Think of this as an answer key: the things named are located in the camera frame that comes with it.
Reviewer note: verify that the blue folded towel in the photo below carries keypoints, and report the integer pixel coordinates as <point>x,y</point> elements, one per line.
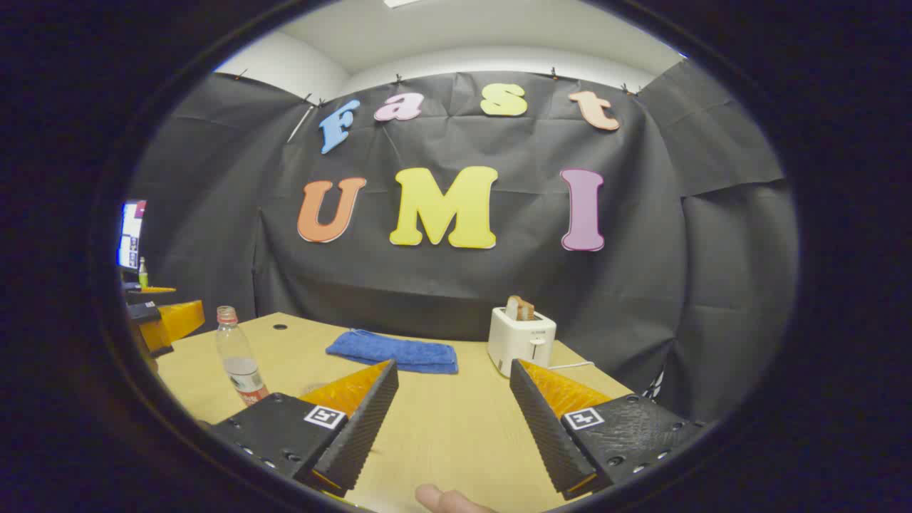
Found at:
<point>395,351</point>

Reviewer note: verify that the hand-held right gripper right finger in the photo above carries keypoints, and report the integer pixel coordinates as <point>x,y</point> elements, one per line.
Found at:
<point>545,434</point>

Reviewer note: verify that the computer monitor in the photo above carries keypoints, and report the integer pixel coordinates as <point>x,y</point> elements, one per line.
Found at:
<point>132,235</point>

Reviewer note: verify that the white toaster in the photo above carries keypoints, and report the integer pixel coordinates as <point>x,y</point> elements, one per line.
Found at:
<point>519,340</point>

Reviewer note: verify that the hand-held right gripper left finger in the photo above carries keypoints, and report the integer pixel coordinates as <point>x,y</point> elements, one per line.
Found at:
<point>360,427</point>

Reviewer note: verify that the clear plastic water bottle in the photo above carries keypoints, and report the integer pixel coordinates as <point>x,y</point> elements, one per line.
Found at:
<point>241,363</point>

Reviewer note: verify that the small green bottle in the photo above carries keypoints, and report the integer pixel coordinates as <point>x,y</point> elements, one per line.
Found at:
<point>143,274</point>

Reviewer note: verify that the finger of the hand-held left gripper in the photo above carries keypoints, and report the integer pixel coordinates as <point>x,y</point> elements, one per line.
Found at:
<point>182,319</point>
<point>153,293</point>

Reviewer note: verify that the toasted bread slice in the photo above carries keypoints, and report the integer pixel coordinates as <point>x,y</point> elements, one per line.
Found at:
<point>520,308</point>

